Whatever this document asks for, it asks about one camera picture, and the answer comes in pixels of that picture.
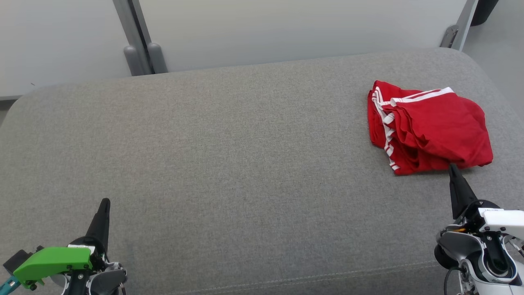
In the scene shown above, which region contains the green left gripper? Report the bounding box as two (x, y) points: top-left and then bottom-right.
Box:
(12, 198), (111, 290)

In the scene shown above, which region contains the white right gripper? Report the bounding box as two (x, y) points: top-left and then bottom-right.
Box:
(448, 163), (524, 242)

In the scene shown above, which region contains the red shorts white side stripe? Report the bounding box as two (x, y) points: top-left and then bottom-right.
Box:
(388, 86), (494, 169)

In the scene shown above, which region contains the red white-lined basketball jersey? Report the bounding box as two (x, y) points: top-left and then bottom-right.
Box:
(367, 79), (456, 176)

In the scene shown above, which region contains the black round object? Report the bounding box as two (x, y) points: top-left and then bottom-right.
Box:
(471, 0), (500, 27)

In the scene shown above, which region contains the teal plug camera cable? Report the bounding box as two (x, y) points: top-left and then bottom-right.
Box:
(443, 265), (465, 295)
(0, 275), (22, 295)

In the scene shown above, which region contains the grey partition post with hinge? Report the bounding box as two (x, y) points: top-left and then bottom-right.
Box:
(440, 0), (480, 52)

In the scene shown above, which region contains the grey double-bar partition post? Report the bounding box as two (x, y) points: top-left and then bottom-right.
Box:
(112, 0), (169, 77)

